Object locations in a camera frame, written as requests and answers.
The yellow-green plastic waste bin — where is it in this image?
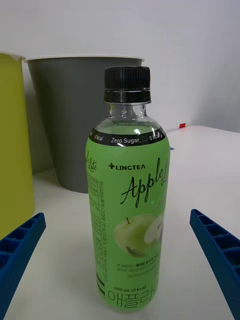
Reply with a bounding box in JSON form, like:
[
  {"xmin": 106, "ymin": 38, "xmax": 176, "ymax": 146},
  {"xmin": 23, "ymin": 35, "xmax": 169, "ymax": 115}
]
[{"xmin": 0, "ymin": 51, "xmax": 36, "ymax": 241}]

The green label plastic bottle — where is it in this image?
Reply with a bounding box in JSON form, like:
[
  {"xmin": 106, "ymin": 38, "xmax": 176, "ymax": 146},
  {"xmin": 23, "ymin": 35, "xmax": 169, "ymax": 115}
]
[{"xmin": 85, "ymin": 65, "xmax": 171, "ymax": 313}]

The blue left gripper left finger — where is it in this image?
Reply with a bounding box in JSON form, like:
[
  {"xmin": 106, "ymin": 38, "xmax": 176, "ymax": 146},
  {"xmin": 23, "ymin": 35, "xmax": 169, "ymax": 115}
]
[{"xmin": 0, "ymin": 212, "xmax": 47, "ymax": 320}]

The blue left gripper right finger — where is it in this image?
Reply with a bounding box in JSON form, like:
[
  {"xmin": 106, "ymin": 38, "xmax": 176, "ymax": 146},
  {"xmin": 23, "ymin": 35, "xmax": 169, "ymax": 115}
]
[{"xmin": 189, "ymin": 208, "xmax": 240, "ymax": 320}]

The grey plastic waste bin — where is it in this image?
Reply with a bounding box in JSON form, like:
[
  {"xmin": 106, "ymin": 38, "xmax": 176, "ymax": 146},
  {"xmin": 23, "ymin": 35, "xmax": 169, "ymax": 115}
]
[{"xmin": 24, "ymin": 55, "xmax": 146, "ymax": 194}]

